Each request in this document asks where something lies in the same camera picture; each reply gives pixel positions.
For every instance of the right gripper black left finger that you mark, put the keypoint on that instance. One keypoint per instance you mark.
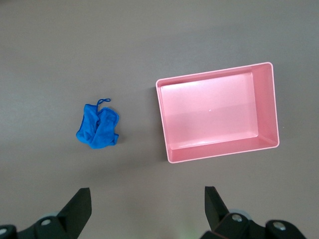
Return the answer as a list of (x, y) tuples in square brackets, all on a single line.
[(74, 216)]

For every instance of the pink plastic box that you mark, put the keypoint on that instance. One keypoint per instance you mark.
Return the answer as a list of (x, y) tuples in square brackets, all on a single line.
[(209, 112)]

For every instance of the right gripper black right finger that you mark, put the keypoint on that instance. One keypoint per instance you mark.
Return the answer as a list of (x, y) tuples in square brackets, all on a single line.
[(219, 219)]

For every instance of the blue cloth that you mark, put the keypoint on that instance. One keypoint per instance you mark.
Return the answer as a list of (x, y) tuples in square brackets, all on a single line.
[(98, 127)]

